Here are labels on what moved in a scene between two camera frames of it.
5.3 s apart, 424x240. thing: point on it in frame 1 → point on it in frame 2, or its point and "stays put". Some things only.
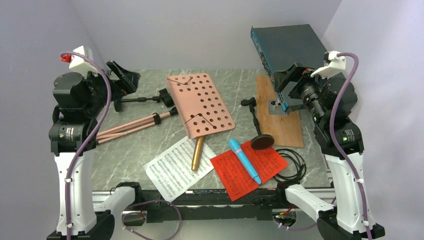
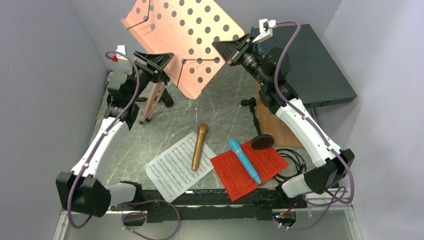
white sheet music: x=171 y=170 stays put
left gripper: x=128 y=79 → x=155 y=64
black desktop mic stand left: x=163 y=96 stays put
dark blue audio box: x=281 y=46 stays put
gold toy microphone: x=199 y=145 stays put
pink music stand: x=195 y=101 → x=186 y=28
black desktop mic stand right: x=260 y=141 stays put
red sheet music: x=266 y=163 stays put
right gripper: x=282 y=78 → x=235 y=49
